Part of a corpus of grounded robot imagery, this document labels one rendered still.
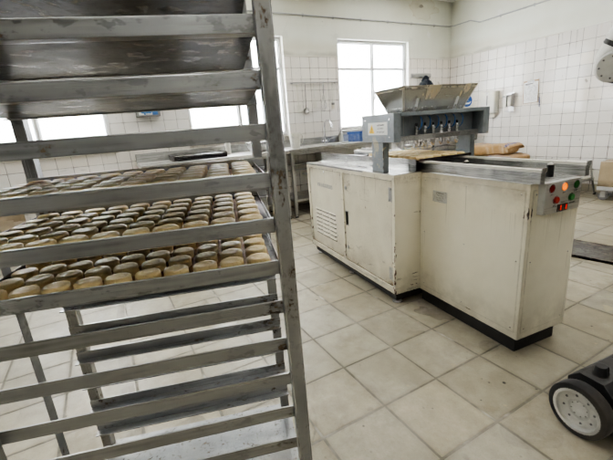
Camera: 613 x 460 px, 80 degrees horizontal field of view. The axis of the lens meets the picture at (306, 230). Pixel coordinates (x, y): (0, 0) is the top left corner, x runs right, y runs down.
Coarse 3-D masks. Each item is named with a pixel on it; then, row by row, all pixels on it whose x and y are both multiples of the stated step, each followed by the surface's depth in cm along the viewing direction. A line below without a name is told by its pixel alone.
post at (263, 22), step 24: (264, 0) 59; (264, 24) 60; (264, 48) 61; (264, 72) 62; (264, 96) 63; (264, 120) 66; (288, 216) 69; (288, 240) 70; (288, 264) 72; (288, 288) 73; (288, 312) 74; (288, 336) 76; (288, 360) 80
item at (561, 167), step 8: (360, 152) 328; (368, 152) 317; (432, 160) 246; (440, 160) 239; (448, 160) 233; (456, 160) 226; (464, 160) 221; (472, 160) 216; (480, 160) 210; (488, 160) 205; (496, 160) 200; (504, 160) 195; (512, 160) 191; (520, 160) 187; (528, 160) 183; (536, 160) 179; (544, 160) 177; (552, 160) 175; (536, 168) 180; (560, 168) 170; (568, 168) 166; (576, 168) 163; (584, 168) 160
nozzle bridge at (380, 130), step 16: (400, 112) 200; (416, 112) 204; (432, 112) 208; (448, 112) 212; (464, 112) 228; (480, 112) 225; (368, 128) 223; (384, 128) 208; (400, 128) 212; (464, 128) 231; (480, 128) 227; (384, 144) 212; (464, 144) 242; (384, 160) 215
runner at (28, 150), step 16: (208, 128) 65; (224, 128) 66; (240, 128) 66; (256, 128) 67; (0, 144) 59; (16, 144) 59; (32, 144) 60; (48, 144) 60; (64, 144) 61; (80, 144) 61; (96, 144) 62; (112, 144) 62; (128, 144) 63; (144, 144) 63; (160, 144) 64; (176, 144) 64; (192, 144) 65; (0, 160) 59; (16, 160) 60
